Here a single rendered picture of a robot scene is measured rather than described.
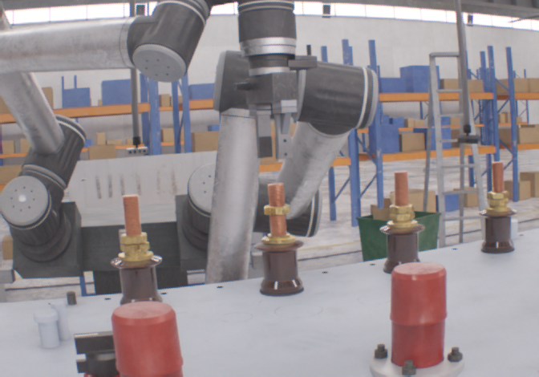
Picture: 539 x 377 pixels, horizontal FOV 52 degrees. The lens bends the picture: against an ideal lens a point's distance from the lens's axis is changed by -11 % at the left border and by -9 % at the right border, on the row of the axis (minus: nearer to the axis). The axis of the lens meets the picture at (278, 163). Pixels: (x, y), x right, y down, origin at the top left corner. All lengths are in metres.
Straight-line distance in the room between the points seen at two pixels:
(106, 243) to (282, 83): 1.68
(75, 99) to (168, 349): 8.17
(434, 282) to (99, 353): 0.41
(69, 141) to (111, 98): 6.49
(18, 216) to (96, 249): 0.59
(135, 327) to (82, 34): 0.72
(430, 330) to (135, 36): 0.73
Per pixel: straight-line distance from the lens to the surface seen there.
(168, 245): 2.60
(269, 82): 1.06
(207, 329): 0.96
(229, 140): 1.37
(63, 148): 2.26
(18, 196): 2.16
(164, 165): 5.87
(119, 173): 5.82
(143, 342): 0.60
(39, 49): 1.26
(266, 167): 9.10
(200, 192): 2.09
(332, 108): 1.38
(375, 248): 5.51
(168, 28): 1.09
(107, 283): 3.14
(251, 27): 1.09
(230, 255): 1.40
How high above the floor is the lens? 1.67
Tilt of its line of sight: 4 degrees down
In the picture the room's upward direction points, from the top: 3 degrees counter-clockwise
